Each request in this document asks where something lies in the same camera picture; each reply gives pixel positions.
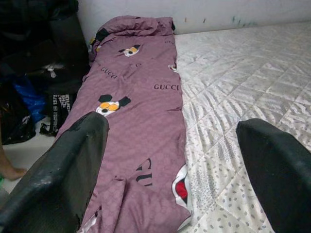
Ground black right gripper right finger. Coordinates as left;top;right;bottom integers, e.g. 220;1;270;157
236;118;311;233

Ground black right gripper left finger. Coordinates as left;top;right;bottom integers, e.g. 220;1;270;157
0;111;109;233

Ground person in grey shorts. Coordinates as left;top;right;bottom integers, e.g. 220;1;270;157
0;143;28;182

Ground black plastic bag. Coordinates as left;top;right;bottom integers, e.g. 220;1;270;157
0;83;37;146

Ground black bag white print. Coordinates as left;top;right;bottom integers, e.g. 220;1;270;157
40;89;78;136

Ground blue plastic bag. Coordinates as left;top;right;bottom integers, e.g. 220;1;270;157
13;77;47;123

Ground grey quilted mattress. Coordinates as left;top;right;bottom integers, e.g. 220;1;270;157
173;20;311;233

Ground purple cartoon print blanket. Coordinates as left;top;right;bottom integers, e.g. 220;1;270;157
55;16;195;233

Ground black suitcase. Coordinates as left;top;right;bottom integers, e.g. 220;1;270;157
0;0;89;90

